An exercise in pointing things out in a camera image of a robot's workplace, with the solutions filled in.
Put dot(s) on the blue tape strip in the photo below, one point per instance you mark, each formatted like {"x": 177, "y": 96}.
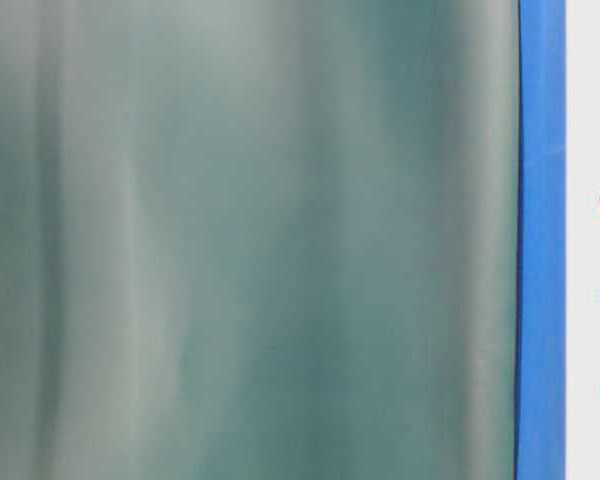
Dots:
{"x": 541, "y": 336}

